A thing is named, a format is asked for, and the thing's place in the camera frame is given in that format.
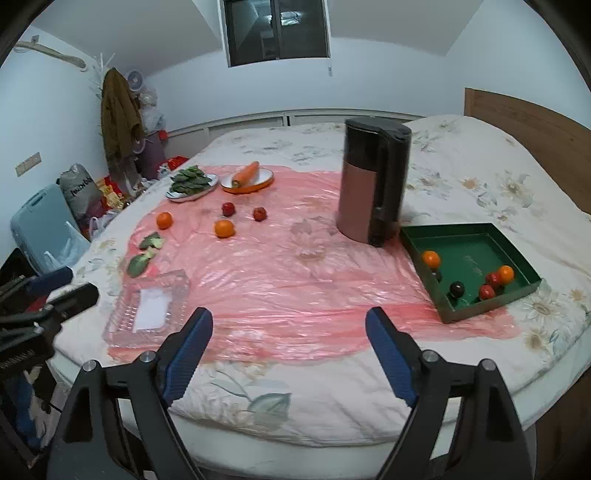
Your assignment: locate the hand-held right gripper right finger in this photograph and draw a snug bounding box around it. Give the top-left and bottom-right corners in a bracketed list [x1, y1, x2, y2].
[365, 307, 536, 480]

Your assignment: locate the clear glass tray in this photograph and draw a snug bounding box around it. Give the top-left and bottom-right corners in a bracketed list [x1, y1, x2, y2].
[102, 269, 191, 349]

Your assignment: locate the carrot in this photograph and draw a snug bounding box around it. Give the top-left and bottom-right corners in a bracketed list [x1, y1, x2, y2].
[231, 161, 260, 189]

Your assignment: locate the patterned cloth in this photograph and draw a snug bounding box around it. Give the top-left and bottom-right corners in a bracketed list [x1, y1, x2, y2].
[14, 369, 65, 453]

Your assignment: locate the dark object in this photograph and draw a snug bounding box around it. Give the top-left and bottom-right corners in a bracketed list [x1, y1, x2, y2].
[0, 248, 40, 287]

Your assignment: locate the wall switch panel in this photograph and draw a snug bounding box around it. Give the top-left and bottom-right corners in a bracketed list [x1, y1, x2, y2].
[15, 151, 42, 176]

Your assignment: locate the pile of green leaves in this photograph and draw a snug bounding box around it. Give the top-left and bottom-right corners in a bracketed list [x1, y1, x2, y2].
[170, 165, 214, 193]

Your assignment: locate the clear plastic bag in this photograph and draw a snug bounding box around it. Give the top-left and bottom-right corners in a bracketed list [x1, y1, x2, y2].
[139, 88, 166, 134]

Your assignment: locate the white plastic bag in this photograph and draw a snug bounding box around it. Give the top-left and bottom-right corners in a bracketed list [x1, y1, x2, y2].
[88, 212, 121, 238]
[44, 222, 90, 273]

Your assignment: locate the wooden headboard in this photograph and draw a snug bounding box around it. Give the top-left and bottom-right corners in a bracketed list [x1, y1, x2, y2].
[464, 88, 591, 199]

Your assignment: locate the grey sack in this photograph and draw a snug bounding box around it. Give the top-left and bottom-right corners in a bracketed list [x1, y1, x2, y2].
[59, 163, 103, 217]

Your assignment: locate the brown coat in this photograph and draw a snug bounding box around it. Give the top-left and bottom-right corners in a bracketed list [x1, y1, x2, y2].
[100, 68, 145, 162]

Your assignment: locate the pink plastic sheet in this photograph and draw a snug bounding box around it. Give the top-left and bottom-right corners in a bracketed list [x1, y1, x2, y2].
[108, 164, 520, 361]

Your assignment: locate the orange rimmed plate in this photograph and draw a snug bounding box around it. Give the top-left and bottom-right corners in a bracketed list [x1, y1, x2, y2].
[221, 167, 275, 193]

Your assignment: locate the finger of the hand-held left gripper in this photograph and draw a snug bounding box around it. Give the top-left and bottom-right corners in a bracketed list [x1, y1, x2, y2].
[0, 284, 100, 330]
[0, 267, 75, 297]

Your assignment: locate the light blue suitcase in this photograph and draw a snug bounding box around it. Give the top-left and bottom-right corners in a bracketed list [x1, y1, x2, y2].
[10, 184, 90, 275]

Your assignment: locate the red and yellow package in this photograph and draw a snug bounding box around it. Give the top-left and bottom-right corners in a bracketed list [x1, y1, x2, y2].
[95, 175, 130, 210]

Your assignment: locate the dark window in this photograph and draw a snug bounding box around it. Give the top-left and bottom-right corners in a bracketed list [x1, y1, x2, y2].
[222, 0, 332, 69]

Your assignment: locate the green box tray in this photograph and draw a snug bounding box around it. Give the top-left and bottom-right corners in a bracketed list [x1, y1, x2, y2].
[399, 223, 542, 325]

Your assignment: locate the white plate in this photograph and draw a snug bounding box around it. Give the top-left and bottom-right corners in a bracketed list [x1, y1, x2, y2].
[166, 173, 220, 203]

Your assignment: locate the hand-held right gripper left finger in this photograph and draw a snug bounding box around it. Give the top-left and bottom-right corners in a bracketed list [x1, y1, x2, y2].
[46, 307, 214, 480]

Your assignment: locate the black and copper electric kettle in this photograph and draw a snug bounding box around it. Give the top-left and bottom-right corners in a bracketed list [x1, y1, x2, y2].
[336, 117, 413, 247]

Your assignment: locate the white coat rack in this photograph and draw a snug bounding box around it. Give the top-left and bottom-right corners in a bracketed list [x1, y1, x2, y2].
[90, 52, 116, 100]

